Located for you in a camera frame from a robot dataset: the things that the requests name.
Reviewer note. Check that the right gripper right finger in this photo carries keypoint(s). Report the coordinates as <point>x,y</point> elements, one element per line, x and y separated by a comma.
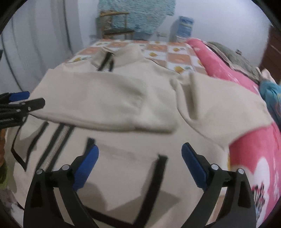
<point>237,209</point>

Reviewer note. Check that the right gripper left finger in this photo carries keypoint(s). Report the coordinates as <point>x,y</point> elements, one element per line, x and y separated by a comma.
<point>41,208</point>

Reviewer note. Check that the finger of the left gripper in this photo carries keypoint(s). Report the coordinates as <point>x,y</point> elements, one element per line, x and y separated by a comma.
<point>14,97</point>
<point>24,107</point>

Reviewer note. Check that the beige zip jacket black trim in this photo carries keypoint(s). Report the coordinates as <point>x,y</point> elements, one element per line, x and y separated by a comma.
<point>136,111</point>

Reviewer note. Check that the pink floral blanket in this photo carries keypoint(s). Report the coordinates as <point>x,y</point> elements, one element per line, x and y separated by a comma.
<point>258,151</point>

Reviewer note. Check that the white curtain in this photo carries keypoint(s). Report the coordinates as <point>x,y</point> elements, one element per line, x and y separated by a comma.
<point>39,36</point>

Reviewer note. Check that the teal blue garment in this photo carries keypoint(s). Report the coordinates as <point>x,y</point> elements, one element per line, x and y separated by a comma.
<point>270,93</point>

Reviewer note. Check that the wooden chair black seat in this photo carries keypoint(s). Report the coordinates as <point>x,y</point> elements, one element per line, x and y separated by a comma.
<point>114,23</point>

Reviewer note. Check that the brown wooden door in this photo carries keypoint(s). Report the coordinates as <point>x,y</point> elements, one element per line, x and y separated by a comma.
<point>272,59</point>

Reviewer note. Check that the teal patterned hanging cloth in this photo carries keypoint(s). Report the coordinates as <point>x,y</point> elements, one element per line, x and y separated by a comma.
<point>144,16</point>

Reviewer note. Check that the orange tile pattern bed sheet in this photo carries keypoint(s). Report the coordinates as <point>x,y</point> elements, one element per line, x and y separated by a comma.
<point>178,57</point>

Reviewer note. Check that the blue water dispenser bottle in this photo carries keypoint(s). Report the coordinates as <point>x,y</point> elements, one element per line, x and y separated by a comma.
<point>184,28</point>

